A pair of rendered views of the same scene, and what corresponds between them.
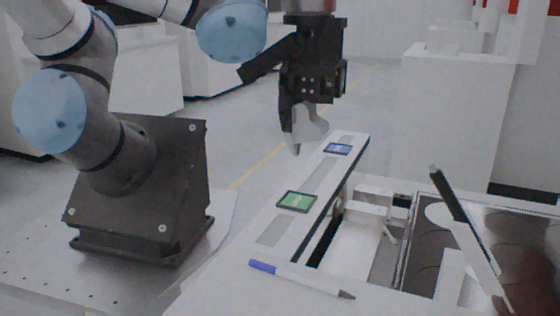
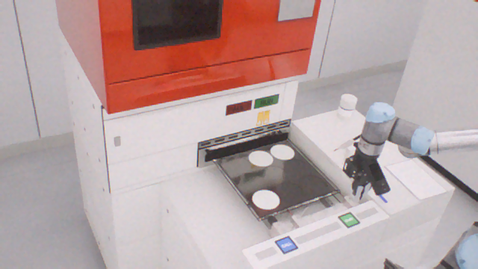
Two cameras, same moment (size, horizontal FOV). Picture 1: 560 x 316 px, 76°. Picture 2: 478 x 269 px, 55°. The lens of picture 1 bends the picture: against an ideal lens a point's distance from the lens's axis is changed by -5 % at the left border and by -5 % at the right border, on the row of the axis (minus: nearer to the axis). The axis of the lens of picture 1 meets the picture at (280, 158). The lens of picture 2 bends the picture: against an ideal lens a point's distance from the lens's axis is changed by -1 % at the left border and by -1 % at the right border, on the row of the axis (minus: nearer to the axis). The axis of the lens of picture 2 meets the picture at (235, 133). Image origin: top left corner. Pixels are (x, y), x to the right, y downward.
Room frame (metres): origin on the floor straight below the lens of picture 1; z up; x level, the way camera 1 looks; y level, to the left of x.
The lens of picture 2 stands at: (1.73, 0.26, 2.10)
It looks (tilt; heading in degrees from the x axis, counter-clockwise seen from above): 36 degrees down; 214
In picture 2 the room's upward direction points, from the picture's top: 6 degrees clockwise
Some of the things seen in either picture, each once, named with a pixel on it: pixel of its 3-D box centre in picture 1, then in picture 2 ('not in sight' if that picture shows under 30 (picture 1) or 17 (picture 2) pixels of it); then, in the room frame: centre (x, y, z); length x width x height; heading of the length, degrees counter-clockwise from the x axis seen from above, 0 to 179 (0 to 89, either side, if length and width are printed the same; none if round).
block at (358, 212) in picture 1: (365, 213); (300, 225); (0.63, -0.17, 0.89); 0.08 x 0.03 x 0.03; 67
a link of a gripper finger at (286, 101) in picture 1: (289, 102); not in sight; (0.54, -0.01, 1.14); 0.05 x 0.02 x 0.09; 157
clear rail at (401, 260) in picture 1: (405, 239); (300, 204); (0.54, -0.22, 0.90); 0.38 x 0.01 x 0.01; 157
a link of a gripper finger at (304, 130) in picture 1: (304, 132); (359, 187); (0.53, -0.04, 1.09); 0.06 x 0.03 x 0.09; 67
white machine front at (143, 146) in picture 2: not in sight; (208, 129); (0.55, -0.67, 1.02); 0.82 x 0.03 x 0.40; 157
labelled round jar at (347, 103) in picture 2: not in sight; (346, 106); (-0.03, -0.34, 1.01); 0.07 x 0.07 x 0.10
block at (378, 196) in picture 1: (373, 195); (281, 232); (0.70, -0.20, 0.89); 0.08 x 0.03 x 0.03; 67
